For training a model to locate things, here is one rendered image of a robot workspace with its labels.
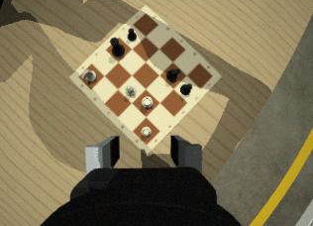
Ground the chessboard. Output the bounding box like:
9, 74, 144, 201
69, 6, 222, 155

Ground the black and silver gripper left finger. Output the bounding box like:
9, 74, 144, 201
85, 136, 120, 174

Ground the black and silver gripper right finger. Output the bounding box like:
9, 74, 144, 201
170, 135, 202, 174

